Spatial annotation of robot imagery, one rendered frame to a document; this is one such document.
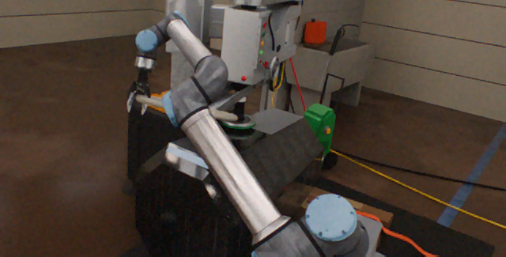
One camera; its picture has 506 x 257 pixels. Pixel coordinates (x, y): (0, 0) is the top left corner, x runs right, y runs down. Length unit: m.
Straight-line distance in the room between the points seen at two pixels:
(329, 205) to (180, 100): 0.58
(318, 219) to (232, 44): 1.48
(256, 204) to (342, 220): 0.27
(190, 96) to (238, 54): 1.18
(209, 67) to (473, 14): 5.89
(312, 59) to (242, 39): 2.92
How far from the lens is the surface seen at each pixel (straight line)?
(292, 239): 1.48
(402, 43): 7.48
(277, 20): 3.09
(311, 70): 5.58
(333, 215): 1.47
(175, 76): 3.43
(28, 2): 8.75
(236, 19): 2.69
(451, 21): 7.27
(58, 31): 9.11
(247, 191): 1.50
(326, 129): 4.32
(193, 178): 2.46
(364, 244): 1.67
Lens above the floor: 1.88
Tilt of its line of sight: 20 degrees down
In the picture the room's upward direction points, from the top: 6 degrees clockwise
